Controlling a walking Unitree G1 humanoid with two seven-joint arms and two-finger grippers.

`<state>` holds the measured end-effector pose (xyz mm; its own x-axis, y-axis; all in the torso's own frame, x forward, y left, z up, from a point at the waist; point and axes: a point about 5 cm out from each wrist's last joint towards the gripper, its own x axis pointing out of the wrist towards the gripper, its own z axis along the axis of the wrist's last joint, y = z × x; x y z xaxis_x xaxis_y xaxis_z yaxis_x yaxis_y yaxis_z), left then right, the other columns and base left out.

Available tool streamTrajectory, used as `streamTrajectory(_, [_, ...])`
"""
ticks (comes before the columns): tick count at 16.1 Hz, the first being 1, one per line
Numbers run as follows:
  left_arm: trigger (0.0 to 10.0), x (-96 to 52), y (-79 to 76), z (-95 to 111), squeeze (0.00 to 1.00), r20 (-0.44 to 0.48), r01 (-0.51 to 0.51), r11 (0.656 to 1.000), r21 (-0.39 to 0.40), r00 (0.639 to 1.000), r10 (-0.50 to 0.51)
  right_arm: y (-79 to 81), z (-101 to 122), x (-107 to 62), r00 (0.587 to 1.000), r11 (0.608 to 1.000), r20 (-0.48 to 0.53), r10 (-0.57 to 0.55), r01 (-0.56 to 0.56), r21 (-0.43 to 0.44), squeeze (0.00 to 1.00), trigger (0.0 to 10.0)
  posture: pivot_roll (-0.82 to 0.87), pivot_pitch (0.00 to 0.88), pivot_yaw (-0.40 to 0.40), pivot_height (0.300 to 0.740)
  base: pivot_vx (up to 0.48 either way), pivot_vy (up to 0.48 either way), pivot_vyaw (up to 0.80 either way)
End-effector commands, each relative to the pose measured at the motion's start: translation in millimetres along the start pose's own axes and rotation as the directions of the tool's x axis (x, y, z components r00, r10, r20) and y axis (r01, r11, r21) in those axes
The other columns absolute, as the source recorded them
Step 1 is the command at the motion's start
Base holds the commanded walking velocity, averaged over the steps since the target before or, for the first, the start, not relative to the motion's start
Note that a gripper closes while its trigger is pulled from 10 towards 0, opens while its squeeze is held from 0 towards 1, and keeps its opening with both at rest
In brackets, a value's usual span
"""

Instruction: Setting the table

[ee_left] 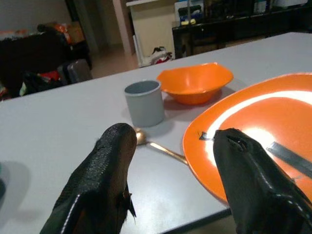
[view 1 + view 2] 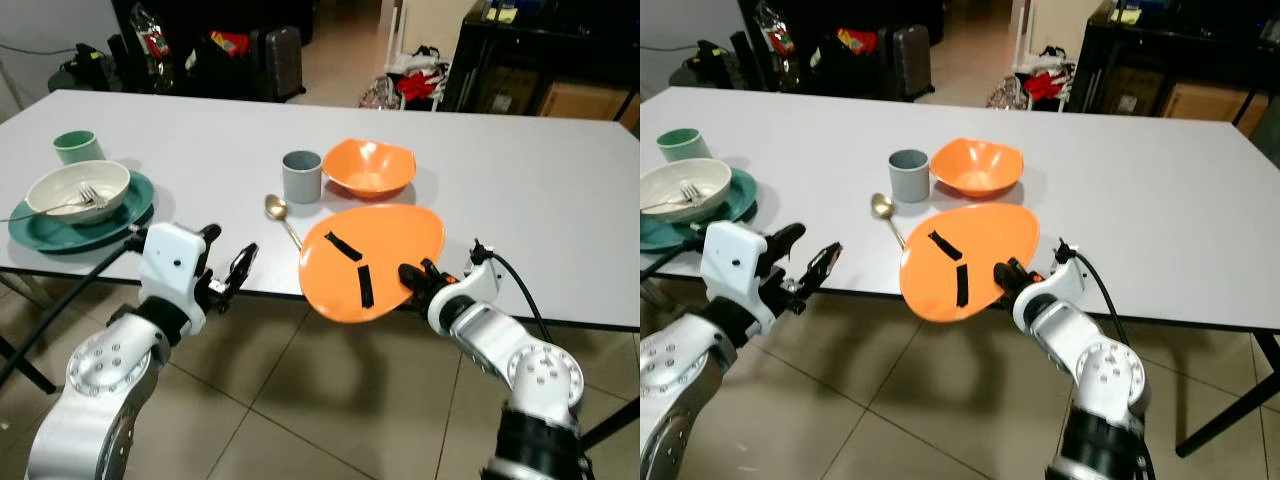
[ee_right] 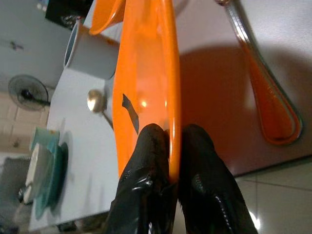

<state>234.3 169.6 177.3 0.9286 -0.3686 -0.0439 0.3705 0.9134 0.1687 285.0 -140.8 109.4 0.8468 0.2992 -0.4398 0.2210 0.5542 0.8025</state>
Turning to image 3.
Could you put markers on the light teal bowl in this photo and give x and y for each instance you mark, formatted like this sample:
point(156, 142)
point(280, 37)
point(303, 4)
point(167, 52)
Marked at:
point(46, 136)

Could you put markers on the gold spoon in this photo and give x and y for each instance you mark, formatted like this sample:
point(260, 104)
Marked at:
point(93, 101)

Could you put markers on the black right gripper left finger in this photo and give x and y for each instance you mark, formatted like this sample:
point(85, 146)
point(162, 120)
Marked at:
point(143, 195)

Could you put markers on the silver fork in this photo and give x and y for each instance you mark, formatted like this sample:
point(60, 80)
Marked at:
point(275, 114)

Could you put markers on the white bowl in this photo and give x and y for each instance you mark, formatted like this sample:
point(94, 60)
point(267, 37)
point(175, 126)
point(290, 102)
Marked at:
point(36, 168)

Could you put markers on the orange plate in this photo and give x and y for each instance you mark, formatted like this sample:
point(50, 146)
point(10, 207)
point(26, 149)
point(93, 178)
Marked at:
point(146, 61)

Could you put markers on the black box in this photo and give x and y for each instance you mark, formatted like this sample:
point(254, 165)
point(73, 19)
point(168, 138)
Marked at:
point(65, 9)

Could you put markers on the teal plate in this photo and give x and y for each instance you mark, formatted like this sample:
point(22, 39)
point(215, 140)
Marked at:
point(57, 175)

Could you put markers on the black standing fan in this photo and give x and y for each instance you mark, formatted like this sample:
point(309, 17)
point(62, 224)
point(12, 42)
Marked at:
point(26, 93)

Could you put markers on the grey cushion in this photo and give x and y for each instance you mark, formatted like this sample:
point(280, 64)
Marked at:
point(9, 178)

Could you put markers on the grey-blue cup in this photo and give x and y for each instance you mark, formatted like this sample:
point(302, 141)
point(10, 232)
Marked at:
point(95, 56)

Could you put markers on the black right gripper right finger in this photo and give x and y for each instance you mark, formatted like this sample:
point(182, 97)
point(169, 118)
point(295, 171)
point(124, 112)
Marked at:
point(207, 195)

